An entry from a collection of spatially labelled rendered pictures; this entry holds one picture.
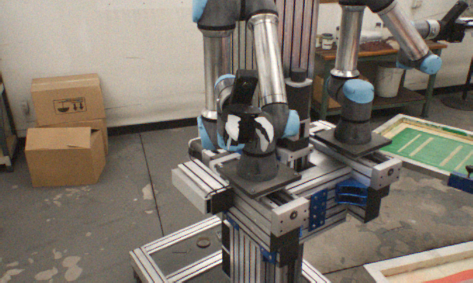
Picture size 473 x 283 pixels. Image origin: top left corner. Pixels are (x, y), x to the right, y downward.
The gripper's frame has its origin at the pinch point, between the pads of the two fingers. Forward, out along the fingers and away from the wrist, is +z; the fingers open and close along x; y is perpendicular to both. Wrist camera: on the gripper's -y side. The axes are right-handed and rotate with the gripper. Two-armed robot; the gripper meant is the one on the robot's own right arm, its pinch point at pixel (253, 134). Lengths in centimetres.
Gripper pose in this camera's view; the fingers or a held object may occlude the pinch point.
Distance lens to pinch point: 79.3
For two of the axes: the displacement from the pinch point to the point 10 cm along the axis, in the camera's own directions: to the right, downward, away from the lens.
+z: 1.6, 4.2, -9.0
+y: -1.4, 9.1, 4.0
